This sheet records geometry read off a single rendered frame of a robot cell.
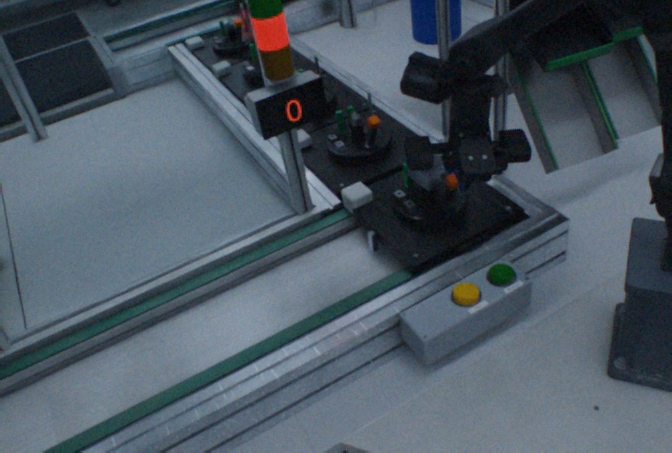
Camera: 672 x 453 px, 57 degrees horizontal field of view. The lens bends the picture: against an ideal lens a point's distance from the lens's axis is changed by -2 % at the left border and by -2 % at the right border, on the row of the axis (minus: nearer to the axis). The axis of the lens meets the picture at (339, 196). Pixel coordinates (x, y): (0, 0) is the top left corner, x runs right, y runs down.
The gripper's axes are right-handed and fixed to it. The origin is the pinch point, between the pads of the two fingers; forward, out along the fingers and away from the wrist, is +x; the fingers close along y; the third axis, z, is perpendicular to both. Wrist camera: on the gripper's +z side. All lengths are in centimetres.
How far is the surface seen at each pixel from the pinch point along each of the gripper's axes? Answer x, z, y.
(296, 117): -6.1, -10.4, -26.1
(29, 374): 21, 18, -73
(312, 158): 17.7, -28.7, -25.5
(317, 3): 31, -129, -24
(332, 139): 14.1, -30.0, -21.0
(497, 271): 11.4, 10.8, 4.1
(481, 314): 13.5, 17.3, 0.4
